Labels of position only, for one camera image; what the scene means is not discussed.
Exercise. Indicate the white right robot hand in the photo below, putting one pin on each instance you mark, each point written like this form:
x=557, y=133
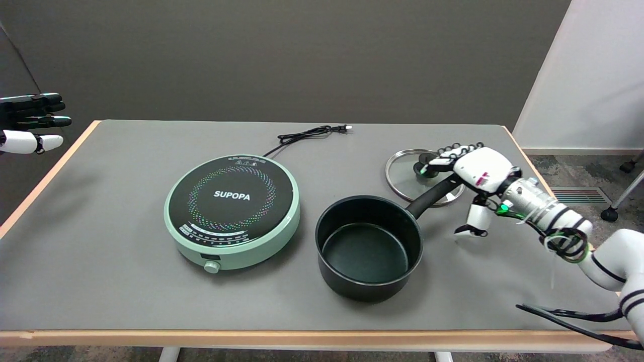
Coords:
x=485, y=168

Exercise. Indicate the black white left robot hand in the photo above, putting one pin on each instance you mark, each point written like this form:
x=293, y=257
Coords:
x=22, y=141

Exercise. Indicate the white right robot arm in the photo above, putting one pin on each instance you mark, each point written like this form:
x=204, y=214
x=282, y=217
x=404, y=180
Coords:
x=619, y=256

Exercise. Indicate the glass pot lid black knob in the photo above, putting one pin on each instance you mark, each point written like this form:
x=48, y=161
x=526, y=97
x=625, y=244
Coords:
x=400, y=176

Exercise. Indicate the floor air vent grille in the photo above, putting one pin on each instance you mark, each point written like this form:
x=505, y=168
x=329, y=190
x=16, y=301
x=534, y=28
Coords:
x=586, y=196

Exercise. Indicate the white table leg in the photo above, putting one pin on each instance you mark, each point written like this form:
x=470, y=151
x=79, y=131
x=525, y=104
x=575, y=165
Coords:
x=444, y=357
x=169, y=355

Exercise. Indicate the green round induction cooker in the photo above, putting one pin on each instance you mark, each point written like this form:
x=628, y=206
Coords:
x=231, y=241

